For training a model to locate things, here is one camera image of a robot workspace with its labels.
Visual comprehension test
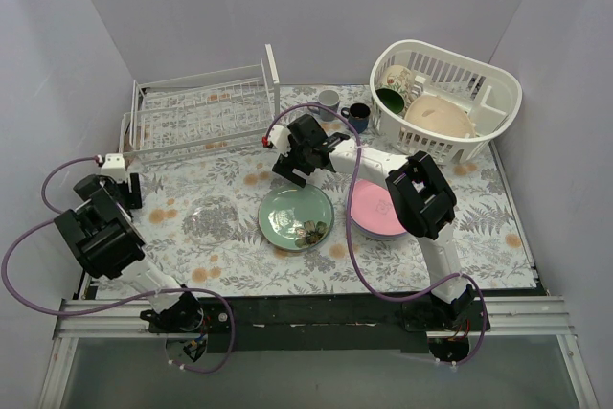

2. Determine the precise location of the green plate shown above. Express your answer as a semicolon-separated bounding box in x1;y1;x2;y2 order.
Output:
258;184;334;252

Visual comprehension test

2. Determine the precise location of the pink plate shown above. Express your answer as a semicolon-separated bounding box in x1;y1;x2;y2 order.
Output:
350;179;408;235

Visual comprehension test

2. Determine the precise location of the white wire dish rack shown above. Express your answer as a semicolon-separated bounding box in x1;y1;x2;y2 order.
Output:
119;53;281;163

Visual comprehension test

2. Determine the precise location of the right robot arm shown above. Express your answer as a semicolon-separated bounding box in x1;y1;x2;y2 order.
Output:
262;114;488;331

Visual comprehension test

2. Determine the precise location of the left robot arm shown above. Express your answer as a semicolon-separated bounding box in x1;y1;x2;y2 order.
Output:
54;173;205;333

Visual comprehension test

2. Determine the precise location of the cream leaf-shaped dish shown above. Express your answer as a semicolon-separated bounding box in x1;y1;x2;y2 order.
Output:
404;95;476;139

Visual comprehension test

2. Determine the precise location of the floral tablecloth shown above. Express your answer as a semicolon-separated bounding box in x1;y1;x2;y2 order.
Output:
98;83;537;298

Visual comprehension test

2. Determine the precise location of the grey mug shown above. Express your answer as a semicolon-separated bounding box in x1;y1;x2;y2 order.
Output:
310;89;340;122

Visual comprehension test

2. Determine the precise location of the dark blue mug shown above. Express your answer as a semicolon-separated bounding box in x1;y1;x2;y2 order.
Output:
341;102;371;134

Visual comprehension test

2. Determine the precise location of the white cutting board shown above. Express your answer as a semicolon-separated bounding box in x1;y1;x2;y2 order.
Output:
265;43;280;86

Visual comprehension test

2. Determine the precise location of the floral mug green inside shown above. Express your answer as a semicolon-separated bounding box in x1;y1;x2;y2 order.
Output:
375;65;415;115

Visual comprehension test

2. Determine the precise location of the white plastic basket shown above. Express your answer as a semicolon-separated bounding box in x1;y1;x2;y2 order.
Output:
369;39;522;165

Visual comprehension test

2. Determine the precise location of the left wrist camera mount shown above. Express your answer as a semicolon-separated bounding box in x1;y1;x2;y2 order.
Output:
96;153;127;181

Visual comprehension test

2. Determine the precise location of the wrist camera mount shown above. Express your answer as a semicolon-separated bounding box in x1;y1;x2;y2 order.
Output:
262;125;291;155
96;153;127;181

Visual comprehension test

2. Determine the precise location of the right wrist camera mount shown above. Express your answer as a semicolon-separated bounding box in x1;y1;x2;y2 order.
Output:
262;125;291;155

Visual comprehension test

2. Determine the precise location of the aluminium frame rail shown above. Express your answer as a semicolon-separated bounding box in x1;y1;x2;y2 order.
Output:
53;297;169;339

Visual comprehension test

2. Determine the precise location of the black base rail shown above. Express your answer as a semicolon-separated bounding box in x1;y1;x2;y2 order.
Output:
148;289;475;355

